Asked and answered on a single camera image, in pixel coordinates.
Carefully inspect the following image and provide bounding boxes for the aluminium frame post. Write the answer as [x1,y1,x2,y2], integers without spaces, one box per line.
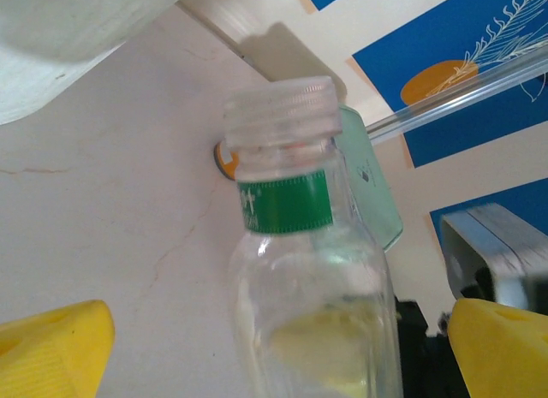
[366,45,548,145]

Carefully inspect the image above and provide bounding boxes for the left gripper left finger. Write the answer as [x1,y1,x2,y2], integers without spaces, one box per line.
[0,299,116,398]

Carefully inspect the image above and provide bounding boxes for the aluminium table edge rail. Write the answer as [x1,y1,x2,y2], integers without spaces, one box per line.
[175,0,348,95]

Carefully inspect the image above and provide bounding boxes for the orange-capped pill bottle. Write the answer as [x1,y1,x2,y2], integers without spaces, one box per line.
[212,141,241,181]

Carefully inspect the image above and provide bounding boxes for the small clear green-banded bottle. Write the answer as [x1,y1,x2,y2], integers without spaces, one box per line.
[223,75,406,398]

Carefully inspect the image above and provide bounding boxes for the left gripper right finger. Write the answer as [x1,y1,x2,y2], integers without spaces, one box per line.
[447,298,548,398]

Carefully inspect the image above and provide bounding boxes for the mint green zip pouch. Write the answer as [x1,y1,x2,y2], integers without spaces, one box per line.
[331,106,404,252]

